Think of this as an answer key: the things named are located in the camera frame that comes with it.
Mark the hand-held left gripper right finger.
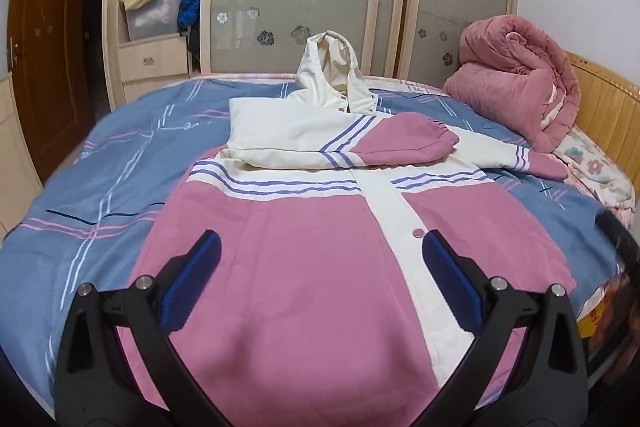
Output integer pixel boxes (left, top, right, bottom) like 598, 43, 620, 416
410, 229, 588, 427

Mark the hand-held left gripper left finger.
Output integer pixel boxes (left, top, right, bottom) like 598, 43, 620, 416
54, 229, 233, 427

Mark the pink and cream hooded jacket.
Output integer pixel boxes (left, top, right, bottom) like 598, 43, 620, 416
120, 31, 576, 427

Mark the blue striped bed sheet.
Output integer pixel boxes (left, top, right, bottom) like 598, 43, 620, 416
0, 74, 631, 408

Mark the orange printed bag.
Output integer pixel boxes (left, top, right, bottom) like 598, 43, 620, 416
575, 272, 631, 358

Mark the floral print blanket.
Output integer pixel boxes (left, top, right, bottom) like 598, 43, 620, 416
550, 124, 638, 212

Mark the beige wardrobe drawer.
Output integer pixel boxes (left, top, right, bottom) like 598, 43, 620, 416
122, 74, 193, 102
119, 34, 193, 82

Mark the pink rolled quilt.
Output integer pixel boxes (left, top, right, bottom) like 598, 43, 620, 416
442, 14, 583, 152

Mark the light wooden cabinet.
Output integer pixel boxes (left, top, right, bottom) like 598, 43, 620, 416
0, 72, 43, 238

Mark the wooden headboard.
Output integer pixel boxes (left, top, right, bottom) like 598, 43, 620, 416
562, 49, 640, 188

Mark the translucent storage box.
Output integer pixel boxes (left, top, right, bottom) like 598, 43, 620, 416
125, 0, 181, 42

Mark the brown wooden door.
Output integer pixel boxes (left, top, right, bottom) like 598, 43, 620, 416
7, 0, 108, 180

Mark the blue garment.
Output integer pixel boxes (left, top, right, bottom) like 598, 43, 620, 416
177, 0, 201, 32

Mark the beige wardrobe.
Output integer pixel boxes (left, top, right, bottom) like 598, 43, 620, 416
102, 0, 518, 102

